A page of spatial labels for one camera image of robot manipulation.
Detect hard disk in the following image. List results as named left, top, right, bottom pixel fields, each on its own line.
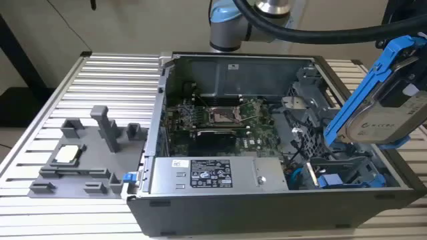
left=321, top=34, right=427, bottom=152

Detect black disk wire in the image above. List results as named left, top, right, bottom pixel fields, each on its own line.
left=285, top=111, right=337, bottom=162
left=288, top=126, right=307, bottom=163

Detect disk bay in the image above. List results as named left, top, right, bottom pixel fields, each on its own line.
left=304, top=147, right=401, bottom=191

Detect metal drive cage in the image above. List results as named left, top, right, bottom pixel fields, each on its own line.
left=281, top=66, right=345, bottom=161

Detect green motherboard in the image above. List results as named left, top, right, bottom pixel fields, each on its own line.
left=165, top=96, right=288, bottom=158

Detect locking lever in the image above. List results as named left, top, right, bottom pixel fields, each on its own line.
left=232, top=98, right=255, bottom=123

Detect CPU socket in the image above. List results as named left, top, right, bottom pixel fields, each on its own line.
left=204, top=106, right=247, bottom=126

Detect black graphics card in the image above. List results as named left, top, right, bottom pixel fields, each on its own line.
left=186, top=126, right=251, bottom=158

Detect grey open PC case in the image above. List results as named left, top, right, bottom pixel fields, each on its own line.
left=125, top=51, right=427, bottom=237

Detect silver power supply unit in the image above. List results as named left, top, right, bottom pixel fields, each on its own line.
left=146, top=156, right=291, bottom=195

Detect blue case latch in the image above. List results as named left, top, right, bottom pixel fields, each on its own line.
left=121, top=171, right=138, bottom=185

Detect grey parts rack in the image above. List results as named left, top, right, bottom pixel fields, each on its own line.
left=28, top=105, right=149, bottom=200

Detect silver CPU chip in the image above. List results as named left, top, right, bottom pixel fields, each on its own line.
left=54, top=145, right=82, bottom=163

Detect black furniture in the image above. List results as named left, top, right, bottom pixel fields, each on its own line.
left=0, top=13, right=56, bottom=128

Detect long black robot cable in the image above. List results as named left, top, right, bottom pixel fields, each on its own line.
left=231, top=0, right=427, bottom=46

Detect blue data cable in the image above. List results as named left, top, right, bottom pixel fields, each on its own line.
left=287, top=166, right=304, bottom=190

